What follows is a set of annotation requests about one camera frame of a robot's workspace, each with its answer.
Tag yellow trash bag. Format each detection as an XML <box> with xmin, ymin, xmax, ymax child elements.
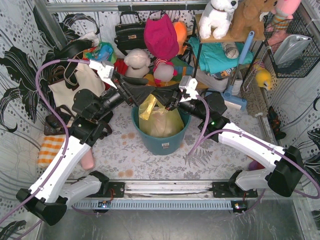
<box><xmin>138</xmin><ymin>94</ymin><xmax>185</xmax><ymax>138</ymax></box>

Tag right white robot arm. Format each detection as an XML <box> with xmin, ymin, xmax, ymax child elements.
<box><xmin>152</xmin><ymin>85</ymin><xmax>306</xmax><ymax>197</ymax></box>

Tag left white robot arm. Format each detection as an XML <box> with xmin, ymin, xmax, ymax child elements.
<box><xmin>16</xmin><ymin>75</ymin><xmax>156</xmax><ymax>226</ymax></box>

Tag cream tote bag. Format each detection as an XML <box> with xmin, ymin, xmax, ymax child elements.
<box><xmin>48</xmin><ymin>59</ymin><xmax>106</xmax><ymax>116</ymax></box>

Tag teal trash bin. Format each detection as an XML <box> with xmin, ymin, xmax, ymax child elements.
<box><xmin>131</xmin><ymin>107</ymin><xmax>191</xmax><ymax>156</ymax></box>

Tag magenta cloth bag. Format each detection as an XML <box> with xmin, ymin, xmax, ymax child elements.
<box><xmin>143</xmin><ymin>13</ymin><xmax>179</xmax><ymax>60</ymax></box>

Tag pink white doll plush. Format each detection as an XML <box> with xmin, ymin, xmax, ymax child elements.
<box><xmin>153</xmin><ymin>58</ymin><xmax>178</xmax><ymax>85</ymax></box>

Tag white sheep plush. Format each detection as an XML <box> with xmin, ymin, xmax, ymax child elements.
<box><xmin>124</xmin><ymin>48</ymin><xmax>151</xmax><ymax>78</ymax></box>

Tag red cloth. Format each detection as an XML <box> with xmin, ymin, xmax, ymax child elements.
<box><xmin>114</xmin><ymin>58</ymin><xmax>128</xmax><ymax>75</ymax></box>

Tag rainbow striped cloth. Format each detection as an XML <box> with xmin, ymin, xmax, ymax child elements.
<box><xmin>144</xmin><ymin>57</ymin><xmax>194</xmax><ymax>87</ymax></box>

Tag blue lint roller mop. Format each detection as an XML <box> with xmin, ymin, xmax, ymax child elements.
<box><xmin>222</xmin><ymin>31</ymin><xmax>255</xmax><ymax>110</ymax></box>

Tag colourful scarf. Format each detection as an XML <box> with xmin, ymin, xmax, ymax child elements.
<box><xmin>82</xmin><ymin>41</ymin><xmax>117</xmax><ymax>64</ymax></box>

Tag black handbag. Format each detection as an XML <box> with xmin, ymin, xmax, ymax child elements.
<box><xmin>114</xmin><ymin>11</ymin><xmax>147</xmax><ymax>56</ymax></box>

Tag teal folded cloth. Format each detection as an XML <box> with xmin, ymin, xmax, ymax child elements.
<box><xmin>188</xmin><ymin>37</ymin><xmax>254</xmax><ymax>74</ymax></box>

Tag floral table mat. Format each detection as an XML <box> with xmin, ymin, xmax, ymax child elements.
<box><xmin>62</xmin><ymin>82</ymin><xmax>281</xmax><ymax>181</ymax></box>

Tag grey chenille duster mop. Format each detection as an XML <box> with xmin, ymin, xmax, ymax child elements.
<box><xmin>240</xmin><ymin>70</ymin><xmax>268</xmax><ymax>118</ymax></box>

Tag black hat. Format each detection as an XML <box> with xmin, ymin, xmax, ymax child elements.
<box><xmin>52</xmin><ymin>39</ymin><xmax>93</xmax><ymax>67</ymax></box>

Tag orange plush toy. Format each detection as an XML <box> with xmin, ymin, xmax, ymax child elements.
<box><xmin>173</xmin><ymin>21</ymin><xmax>187</xmax><ymax>55</ymax></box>

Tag yellow duck plush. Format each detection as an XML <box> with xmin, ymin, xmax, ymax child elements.
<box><xmin>253</xmin><ymin>61</ymin><xmax>272</xmax><ymax>91</ymax></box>

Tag purple orange sock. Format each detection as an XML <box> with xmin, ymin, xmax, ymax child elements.
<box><xmin>248</xmin><ymin>160</ymin><xmax>265</xmax><ymax>171</ymax></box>

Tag orange checkered towel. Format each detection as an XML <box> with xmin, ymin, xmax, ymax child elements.
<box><xmin>37</xmin><ymin>134</ymin><xmax>66</xmax><ymax>168</ymax></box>

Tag white dog plush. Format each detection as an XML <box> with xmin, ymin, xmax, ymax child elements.
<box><xmin>199</xmin><ymin>0</ymin><xmax>239</xmax><ymax>40</ymax></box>

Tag brown teddy bear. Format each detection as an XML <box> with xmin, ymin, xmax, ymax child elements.
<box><xmin>230</xmin><ymin>0</ymin><xmax>278</xmax><ymax>39</ymax></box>

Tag silver pouch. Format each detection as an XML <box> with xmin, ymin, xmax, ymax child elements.
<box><xmin>273</xmin><ymin>34</ymin><xmax>312</xmax><ymax>65</ymax></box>

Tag pink plush toy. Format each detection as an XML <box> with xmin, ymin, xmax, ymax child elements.
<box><xmin>265</xmin><ymin>0</ymin><xmax>301</xmax><ymax>46</ymax></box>

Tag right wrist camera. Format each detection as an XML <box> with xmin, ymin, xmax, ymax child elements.
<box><xmin>178</xmin><ymin>75</ymin><xmax>198</xmax><ymax>103</ymax></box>

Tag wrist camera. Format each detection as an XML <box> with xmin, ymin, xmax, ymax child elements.
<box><xmin>178</xmin><ymin>75</ymin><xmax>198</xmax><ymax>103</ymax></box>
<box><xmin>89</xmin><ymin>60</ymin><xmax>117</xmax><ymax>89</ymax></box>

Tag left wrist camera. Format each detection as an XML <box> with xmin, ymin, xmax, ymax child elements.
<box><xmin>89</xmin><ymin>60</ymin><xmax>117</xmax><ymax>89</ymax></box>

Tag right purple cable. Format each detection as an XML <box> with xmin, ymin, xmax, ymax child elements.
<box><xmin>187</xmin><ymin>94</ymin><xmax>320</xmax><ymax>200</ymax></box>

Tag purple cable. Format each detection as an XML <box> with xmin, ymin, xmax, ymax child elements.
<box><xmin>187</xmin><ymin>94</ymin><xmax>320</xmax><ymax>200</ymax></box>
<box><xmin>0</xmin><ymin>58</ymin><xmax>92</xmax><ymax>238</ymax></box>

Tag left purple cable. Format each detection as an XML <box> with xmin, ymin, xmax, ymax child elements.
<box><xmin>0</xmin><ymin>58</ymin><xmax>92</xmax><ymax>238</ymax></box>

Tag metal base rail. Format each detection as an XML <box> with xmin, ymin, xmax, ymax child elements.
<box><xmin>61</xmin><ymin>179</ymin><xmax>272</xmax><ymax>212</ymax></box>

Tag black wire basket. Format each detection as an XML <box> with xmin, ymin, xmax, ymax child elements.
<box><xmin>264</xmin><ymin>12</ymin><xmax>320</xmax><ymax>79</ymax></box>

